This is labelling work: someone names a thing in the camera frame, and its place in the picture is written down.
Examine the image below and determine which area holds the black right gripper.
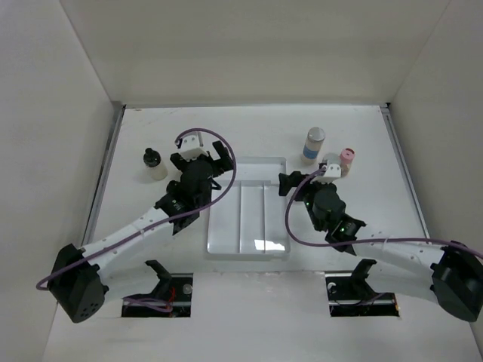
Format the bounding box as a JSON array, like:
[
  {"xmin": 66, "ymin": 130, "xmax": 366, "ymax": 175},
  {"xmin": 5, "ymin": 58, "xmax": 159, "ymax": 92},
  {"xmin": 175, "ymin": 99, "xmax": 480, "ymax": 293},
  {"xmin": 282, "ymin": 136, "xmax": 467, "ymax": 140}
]
[{"xmin": 279, "ymin": 171, "xmax": 331, "ymax": 232}]

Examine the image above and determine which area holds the black-cap white powder bottle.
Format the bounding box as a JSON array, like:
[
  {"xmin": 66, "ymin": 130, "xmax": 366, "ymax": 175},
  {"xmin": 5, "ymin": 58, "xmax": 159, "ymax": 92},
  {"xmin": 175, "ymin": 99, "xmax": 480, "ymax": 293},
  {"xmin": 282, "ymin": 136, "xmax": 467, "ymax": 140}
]
[{"xmin": 143, "ymin": 148, "xmax": 168, "ymax": 181}]

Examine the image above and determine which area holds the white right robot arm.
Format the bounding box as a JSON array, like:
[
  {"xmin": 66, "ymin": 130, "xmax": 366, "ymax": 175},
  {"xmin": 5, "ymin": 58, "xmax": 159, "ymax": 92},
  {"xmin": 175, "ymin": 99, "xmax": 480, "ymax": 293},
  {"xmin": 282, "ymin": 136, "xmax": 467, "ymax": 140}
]
[{"xmin": 278, "ymin": 167, "xmax": 482, "ymax": 323}]

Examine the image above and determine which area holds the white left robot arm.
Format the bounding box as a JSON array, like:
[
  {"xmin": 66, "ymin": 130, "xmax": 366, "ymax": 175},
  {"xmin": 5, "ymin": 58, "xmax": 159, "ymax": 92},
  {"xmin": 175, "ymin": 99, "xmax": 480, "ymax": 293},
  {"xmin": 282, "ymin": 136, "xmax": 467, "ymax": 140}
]
[{"xmin": 44, "ymin": 140, "xmax": 236, "ymax": 324}]

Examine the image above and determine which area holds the silver-cap blue-label near bottle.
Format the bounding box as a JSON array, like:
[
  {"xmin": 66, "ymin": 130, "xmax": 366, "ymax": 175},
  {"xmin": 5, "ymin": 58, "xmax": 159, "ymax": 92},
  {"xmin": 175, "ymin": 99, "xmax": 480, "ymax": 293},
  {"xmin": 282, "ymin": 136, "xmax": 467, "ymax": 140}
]
[{"xmin": 322, "ymin": 152, "xmax": 341, "ymax": 165}]

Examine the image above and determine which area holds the silver-cap blue-label bottle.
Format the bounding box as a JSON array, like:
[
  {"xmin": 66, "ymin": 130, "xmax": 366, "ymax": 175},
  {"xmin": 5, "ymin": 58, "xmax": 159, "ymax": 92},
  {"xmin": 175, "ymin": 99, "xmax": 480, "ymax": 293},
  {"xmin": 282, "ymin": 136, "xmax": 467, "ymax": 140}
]
[
  {"xmin": 322, "ymin": 152, "xmax": 341, "ymax": 165},
  {"xmin": 301, "ymin": 127, "xmax": 325, "ymax": 164}
]

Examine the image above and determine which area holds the silver-cap blue-label far bottle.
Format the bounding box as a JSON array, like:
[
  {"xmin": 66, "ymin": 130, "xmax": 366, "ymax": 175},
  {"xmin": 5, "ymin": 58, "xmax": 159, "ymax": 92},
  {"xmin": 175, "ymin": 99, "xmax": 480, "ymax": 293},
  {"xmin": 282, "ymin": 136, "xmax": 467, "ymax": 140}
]
[{"xmin": 301, "ymin": 127, "xmax": 325, "ymax": 164}]

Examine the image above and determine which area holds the white divided organizer tray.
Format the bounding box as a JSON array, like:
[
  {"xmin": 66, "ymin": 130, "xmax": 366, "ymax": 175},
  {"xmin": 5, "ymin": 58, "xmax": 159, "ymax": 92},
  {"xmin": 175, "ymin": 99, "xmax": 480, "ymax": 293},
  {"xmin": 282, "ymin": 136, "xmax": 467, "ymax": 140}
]
[{"xmin": 206, "ymin": 157, "xmax": 291, "ymax": 262}]

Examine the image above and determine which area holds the pink-cap spice bottle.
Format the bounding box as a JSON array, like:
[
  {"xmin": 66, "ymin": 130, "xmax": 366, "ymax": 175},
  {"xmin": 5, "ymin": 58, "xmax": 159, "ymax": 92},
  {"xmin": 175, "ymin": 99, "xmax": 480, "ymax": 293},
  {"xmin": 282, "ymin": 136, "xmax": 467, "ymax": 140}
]
[{"xmin": 340, "ymin": 148, "xmax": 355, "ymax": 177}]

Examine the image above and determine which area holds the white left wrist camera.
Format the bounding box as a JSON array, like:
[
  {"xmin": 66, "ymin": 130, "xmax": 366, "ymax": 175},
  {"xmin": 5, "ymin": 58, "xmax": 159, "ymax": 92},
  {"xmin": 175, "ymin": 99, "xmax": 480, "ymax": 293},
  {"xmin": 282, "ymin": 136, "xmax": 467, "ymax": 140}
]
[{"xmin": 177, "ymin": 132, "xmax": 208, "ymax": 161}]

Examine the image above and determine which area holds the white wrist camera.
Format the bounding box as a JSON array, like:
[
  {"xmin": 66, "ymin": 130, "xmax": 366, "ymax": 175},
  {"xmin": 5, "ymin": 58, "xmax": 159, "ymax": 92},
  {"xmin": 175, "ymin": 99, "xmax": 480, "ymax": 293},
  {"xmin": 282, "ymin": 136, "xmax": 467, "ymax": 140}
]
[
  {"xmin": 319, "ymin": 164, "xmax": 342, "ymax": 183},
  {"xmin": 177, "ymin": 132, "xmax": 208, "ymax": 161}
]

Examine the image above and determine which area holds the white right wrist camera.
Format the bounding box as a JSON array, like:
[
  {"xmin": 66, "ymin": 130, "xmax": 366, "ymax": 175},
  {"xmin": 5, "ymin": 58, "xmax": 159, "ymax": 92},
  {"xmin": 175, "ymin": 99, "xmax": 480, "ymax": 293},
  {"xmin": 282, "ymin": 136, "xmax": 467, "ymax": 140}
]
[{"xmin": 319, "ymin": 164, "xmax": 342, "ymax": 183}]

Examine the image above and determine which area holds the left aluminium table rail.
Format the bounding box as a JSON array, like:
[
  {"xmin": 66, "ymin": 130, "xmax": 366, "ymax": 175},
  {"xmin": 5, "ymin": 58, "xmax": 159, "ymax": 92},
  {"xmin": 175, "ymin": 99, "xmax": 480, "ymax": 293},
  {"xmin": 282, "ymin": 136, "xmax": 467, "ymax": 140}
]
[{"xmin": 79, "ymin": 101, "xmax": 126, "ymax": 246}]

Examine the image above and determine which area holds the aluminium table rail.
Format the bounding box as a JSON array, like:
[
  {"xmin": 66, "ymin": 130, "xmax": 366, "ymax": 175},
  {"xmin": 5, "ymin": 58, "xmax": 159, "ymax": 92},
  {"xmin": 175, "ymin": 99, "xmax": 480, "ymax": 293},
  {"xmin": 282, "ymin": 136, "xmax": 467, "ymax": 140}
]
[
  {"xmin": 79, "ymin": 101, "xmax": 126, "ymax": 246},
  {"xmin": 380, "ymin": 103, "xmax": 429, "ymax": 238}
]

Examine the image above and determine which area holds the right aluminium table rail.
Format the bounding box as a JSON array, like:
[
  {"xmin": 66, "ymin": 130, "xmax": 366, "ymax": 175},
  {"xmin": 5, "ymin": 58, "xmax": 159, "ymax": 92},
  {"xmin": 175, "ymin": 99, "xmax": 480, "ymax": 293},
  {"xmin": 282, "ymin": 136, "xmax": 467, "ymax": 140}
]
[{"xmin": 380, "ymin": 103, "xmax": 429, "ymax": 238}]

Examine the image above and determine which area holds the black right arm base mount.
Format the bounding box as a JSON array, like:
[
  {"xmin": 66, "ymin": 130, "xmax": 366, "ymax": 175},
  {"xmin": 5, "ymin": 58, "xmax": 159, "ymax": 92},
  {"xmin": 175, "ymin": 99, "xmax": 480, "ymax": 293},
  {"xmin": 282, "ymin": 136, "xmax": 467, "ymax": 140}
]
[{"xmin": 349, "ymin": 259, "xmax": 377, "ymax": 305}]

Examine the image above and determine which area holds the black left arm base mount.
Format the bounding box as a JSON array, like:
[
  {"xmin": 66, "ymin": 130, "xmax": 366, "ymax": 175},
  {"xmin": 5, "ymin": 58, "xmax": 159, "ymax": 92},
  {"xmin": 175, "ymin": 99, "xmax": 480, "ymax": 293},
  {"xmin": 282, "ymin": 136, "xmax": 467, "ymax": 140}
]
[{"xmin": 146, "ymin": 260, "xmax": 172, "ymax": 300}]

